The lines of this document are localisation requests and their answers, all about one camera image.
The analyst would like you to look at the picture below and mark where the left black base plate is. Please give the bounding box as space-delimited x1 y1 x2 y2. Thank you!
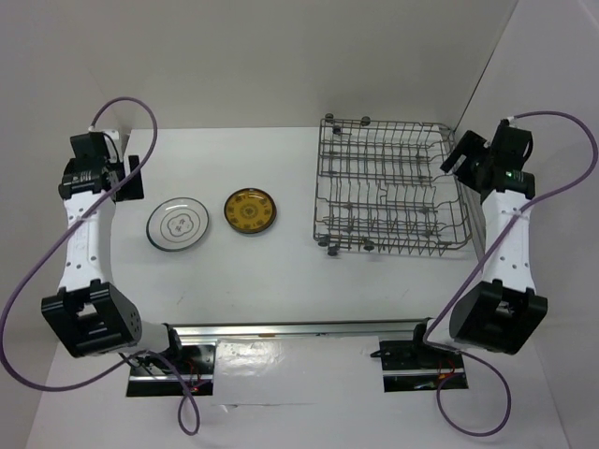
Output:
126 342 216 398

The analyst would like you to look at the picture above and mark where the aluminium rail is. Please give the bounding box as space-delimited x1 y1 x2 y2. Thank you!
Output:
173 318 425 344

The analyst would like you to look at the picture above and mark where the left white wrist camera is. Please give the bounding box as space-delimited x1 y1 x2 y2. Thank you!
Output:
101 129 129 156

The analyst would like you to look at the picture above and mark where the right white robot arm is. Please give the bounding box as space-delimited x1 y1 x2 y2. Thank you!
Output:
408 119 548 367

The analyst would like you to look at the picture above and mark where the grey wire dish rack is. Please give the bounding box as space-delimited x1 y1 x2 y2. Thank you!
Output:
313 113 472 256

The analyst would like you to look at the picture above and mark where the white plate grey line pattern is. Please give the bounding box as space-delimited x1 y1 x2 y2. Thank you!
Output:
145 197 210 253

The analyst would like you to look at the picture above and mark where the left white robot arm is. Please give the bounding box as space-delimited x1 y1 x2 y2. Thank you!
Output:
41 130 185 373

